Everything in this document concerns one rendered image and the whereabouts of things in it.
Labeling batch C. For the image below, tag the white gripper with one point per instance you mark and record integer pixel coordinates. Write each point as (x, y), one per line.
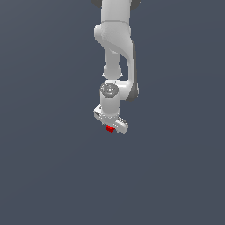
(112, 120)

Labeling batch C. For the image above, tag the red cube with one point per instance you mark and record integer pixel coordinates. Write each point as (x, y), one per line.
(110, 128)

